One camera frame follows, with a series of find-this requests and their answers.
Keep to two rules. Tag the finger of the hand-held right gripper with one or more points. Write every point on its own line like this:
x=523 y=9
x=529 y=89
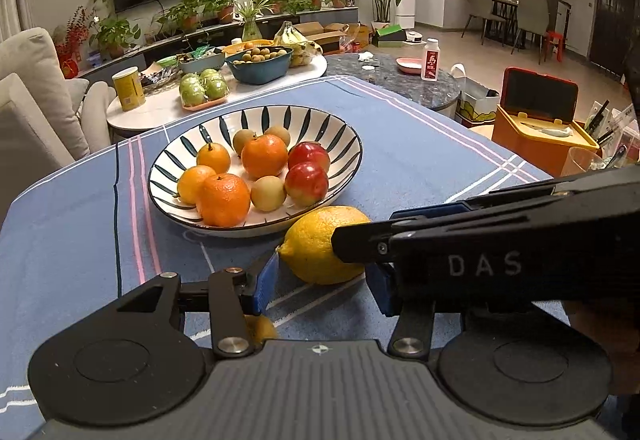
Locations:
x=430 y=211
x=360 y=242

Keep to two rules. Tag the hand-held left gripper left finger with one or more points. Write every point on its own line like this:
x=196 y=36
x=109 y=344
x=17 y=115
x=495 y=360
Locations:
x=265 y=285

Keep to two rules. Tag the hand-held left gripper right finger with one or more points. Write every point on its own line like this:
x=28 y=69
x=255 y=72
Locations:
x=381 y=287

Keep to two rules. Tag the yellow lemon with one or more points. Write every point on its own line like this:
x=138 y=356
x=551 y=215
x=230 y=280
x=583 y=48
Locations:
x=310 y=245

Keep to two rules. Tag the red apple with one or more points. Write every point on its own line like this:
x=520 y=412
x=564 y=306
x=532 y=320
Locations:
x=310 y=153
x=306 y=184

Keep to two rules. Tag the round brown-green fruit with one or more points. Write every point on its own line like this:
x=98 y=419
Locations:
x=267 y=194
x=278 y=133
x=243 y=140

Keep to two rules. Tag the large orange mandarin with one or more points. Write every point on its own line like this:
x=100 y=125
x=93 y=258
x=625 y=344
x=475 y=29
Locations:
x=223 y=201
x=264 y=155

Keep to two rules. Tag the small orange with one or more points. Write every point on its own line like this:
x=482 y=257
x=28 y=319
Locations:
x=213 y=159
x=191 y=185

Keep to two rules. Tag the white plate with leaf pattern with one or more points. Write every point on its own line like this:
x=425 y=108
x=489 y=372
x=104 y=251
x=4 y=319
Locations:
x=315 y=124

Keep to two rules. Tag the pile of brown-green fruits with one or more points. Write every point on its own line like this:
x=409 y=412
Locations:
x=260 y=54

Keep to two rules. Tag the person's right hand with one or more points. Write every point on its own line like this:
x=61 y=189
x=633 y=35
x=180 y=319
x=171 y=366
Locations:
x=615 y=340

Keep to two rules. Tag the yellow citrus fruit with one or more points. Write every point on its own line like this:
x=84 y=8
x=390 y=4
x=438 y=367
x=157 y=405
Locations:
x=262 y=327

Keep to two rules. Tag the clear glass cup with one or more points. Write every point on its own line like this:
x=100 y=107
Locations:
x=582 y=162

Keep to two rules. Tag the white paper bag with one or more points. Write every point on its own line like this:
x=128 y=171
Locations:
x=475 y=104

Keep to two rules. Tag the orange tool box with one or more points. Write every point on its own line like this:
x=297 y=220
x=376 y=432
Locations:
x=530 y=139

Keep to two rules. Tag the dark marble round table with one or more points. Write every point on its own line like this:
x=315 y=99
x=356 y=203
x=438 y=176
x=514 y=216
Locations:
x=400 y=89

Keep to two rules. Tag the pink dish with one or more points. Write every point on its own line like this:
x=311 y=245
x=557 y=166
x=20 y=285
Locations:
x=409 y=66

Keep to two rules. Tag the white bottle with red label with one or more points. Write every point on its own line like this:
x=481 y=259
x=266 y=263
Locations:
x=430 y=62

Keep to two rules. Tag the green box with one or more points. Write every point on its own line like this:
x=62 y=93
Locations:
x=390 y=37

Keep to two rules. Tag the pink tray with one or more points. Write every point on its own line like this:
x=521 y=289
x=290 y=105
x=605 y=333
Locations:
x=205 y=104

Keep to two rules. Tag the dark blue bowl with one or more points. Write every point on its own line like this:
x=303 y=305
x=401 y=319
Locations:
x=260 y=72

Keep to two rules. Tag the blue striped tablecloth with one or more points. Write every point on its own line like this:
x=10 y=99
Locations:
x=75 y=230

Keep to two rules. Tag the white air purifier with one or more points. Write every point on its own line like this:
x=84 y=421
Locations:
x=406 y=12

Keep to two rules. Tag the green apple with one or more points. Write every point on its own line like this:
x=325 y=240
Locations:
x=194 y=95
x=208 y=74
x=190 y=82
x=216 y=89

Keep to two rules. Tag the round white table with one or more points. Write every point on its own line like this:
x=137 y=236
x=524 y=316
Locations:
x=160 y=107

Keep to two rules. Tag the red stool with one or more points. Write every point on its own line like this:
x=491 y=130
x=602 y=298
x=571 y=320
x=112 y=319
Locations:
x=554 y=42

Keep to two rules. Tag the cardboard boxes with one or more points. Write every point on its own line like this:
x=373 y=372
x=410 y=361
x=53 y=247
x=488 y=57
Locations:
x=320 y=32

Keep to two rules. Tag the bunch of bananas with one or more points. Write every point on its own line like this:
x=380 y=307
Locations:
x=295 y=42

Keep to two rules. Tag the grey dining chair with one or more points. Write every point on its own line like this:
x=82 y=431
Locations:
x=532 y=12
x=480 y=2

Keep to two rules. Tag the dark dining table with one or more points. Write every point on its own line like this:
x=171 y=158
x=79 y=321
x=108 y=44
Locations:
x=506 y=7

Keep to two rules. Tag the teal basket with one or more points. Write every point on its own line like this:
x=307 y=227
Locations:
x=200 y=64

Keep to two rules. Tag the orange basket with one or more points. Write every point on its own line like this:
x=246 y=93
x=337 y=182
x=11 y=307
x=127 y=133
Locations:
x=235 y=47

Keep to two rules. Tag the yellow can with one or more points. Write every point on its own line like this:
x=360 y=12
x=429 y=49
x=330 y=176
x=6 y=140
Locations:
x=128 y=89

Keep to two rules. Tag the glass vase with plant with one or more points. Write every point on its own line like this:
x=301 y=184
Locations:
x=250 y=27

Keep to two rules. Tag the dark wooden door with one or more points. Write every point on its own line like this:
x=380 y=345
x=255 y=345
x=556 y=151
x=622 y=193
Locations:
x=610 y=19

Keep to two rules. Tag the grey television cabinet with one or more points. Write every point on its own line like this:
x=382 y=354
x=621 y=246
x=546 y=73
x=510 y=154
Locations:
x=160 y=47

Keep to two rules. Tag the grey sofa cushion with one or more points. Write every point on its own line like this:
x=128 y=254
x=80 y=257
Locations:
x=30 y=134

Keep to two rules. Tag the red flower arrangement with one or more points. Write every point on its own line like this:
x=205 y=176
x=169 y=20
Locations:
x=70 y=39

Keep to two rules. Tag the beige sofa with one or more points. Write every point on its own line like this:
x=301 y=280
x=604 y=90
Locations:
x=30 y=54

